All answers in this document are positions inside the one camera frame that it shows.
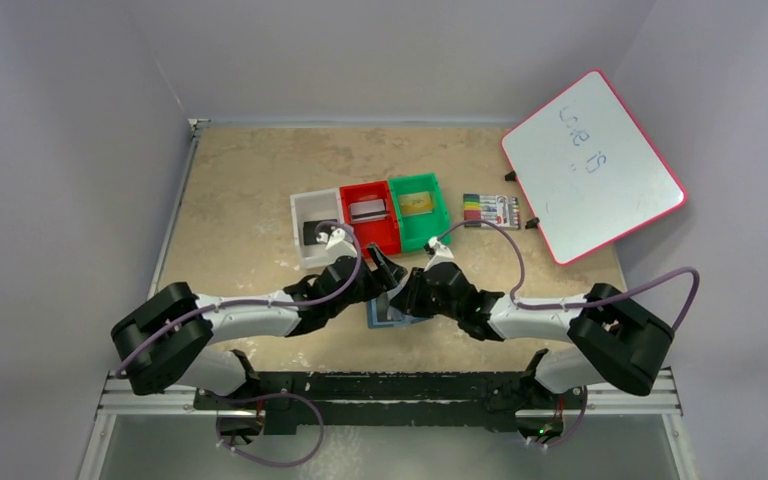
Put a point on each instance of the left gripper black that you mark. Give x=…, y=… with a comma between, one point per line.
x=371, y=277

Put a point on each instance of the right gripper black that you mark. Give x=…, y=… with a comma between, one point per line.
x=418, y=288

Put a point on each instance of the blue card holder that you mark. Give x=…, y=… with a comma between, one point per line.
x=380, y=315

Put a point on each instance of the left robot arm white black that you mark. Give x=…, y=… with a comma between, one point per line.
x=165, y=338

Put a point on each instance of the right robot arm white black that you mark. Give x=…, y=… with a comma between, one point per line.
x=620, y=343

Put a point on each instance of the white grey card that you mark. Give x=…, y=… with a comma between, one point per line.
x=367, y=211

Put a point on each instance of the gold card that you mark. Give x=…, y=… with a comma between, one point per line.
x=416, y=203

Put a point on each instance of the black card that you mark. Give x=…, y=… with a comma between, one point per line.
x=312, y=230

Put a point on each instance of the red plastic bin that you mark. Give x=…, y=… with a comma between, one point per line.
x=385, y=232

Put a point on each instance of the green plastic bin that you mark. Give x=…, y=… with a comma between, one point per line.
x=415, y=231

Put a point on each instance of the white plastic bin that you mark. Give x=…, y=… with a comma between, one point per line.
x=308, y=211

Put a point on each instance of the marker pen pack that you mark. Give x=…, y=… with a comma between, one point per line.
x=501, y=210

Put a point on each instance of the black whiteboard clip lower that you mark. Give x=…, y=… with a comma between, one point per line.
x=532, y=223

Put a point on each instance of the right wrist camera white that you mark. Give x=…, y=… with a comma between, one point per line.
x=437, y=252

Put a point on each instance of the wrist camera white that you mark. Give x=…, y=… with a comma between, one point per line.
x=437, y=252
x=337, y=242

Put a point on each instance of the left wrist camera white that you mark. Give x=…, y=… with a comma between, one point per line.
x=337, y=242

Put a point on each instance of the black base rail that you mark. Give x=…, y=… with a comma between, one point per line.
x=495, y=401

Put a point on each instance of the whiteboard with pink frame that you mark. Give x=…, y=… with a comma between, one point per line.
x=589, y=172

